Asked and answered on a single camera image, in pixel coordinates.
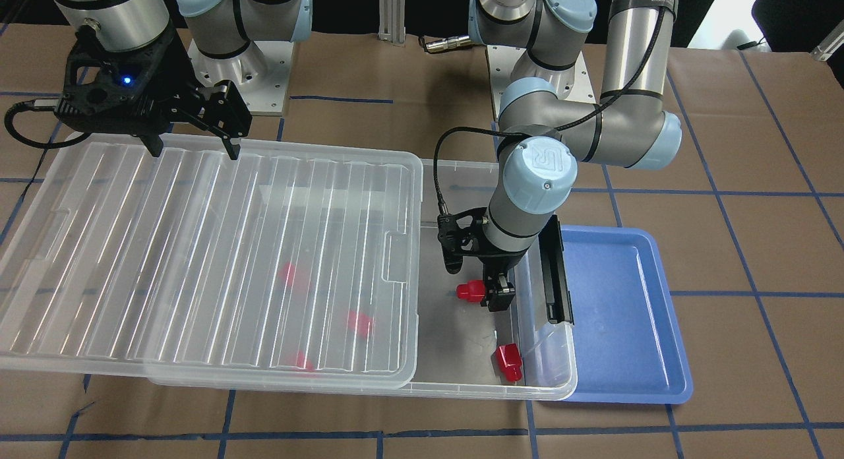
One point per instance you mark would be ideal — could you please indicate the black box latch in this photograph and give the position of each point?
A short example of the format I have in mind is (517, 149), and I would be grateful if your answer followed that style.
(558, 303)

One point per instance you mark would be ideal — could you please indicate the silver cable connector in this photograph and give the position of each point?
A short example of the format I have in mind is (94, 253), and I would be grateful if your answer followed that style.
(445, 44)

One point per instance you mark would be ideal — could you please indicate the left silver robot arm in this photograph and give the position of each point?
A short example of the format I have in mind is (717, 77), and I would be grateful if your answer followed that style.
(542, 138)

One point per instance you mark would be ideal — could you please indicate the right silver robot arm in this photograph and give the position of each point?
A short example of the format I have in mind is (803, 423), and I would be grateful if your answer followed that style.
(221, 28)

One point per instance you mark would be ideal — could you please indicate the red block from tray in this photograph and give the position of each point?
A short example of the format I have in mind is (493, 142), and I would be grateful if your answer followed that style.
(474, 291)

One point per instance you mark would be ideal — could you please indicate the red block upper middle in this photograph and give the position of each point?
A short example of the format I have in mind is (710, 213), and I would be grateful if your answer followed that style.
(294, 278)

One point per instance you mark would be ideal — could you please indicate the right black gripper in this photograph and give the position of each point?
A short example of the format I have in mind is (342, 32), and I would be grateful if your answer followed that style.
(165, 76)

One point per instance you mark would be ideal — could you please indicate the red block near latch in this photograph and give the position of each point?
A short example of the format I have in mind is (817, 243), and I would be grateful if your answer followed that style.
(508, 360)

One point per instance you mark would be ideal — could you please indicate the aluminium frame post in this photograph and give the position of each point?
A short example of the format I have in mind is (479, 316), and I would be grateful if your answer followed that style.
(392, 22)

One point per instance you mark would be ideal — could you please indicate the clear plastic box lid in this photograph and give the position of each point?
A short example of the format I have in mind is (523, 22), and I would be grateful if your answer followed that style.
(75, 276)

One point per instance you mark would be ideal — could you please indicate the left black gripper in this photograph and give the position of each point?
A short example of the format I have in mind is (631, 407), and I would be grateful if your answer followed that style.
(502, 260)

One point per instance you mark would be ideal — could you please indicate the clear plastic storage box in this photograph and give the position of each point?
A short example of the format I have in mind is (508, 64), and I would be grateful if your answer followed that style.
(488, 334)

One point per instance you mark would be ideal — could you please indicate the blue plastic tray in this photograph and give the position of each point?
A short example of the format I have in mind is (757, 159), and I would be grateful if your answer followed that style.
(628, 345)

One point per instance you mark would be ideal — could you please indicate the red block centre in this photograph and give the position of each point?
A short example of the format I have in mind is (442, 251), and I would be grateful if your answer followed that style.
(360, 324)

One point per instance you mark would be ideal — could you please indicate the red block front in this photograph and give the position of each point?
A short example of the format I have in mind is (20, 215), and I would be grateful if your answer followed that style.
(300, 362)

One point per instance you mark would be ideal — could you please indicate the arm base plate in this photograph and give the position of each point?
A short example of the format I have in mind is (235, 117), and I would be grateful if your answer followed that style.
(507, 64)
(261, 74)

